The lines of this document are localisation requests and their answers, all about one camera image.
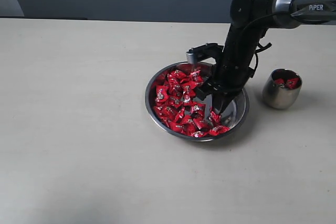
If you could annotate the steel cup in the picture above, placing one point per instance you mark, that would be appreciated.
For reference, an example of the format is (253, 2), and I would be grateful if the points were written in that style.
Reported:
(279, 98)

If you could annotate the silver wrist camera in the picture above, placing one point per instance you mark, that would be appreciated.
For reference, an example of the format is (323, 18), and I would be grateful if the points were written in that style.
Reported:
(203, 52)

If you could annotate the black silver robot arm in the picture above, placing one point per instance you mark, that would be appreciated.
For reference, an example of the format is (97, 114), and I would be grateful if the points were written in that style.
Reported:
(250, 20)

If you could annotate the round steel plate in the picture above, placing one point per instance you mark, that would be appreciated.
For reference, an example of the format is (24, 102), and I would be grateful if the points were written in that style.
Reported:
(182, 115)

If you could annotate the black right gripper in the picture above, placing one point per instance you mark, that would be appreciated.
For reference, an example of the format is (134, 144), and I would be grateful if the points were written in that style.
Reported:
(225, 82)

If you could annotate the red candy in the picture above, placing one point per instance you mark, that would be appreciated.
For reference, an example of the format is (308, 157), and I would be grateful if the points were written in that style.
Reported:
(177, 77)
(218, 130)
(215, 118)
(289, 84)
(161, 94)

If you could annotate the red candy in cup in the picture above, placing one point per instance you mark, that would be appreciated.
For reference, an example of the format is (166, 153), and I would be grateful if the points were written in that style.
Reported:
(289, 84)

